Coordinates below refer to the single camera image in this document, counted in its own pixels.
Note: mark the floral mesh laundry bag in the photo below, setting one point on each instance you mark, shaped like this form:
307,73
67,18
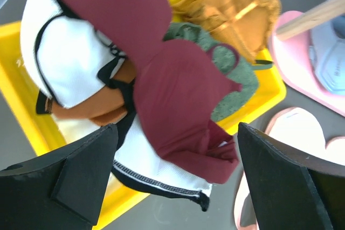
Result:
300,129

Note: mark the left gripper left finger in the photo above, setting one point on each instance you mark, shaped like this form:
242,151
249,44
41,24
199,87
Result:
62,189

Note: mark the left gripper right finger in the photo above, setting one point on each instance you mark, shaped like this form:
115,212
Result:
290,189

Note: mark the yellow plastic tray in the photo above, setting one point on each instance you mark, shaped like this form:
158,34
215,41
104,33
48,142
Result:
41,131

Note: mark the orange mesh garment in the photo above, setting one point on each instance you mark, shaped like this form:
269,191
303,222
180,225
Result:
246,25

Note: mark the maroon red bra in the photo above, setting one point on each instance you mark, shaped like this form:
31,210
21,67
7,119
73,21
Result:
176,88

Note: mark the light blue slippers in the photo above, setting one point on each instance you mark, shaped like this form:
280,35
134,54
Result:
326,53

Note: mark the pink three-tier shelf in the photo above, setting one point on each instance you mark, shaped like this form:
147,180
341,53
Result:
289,47

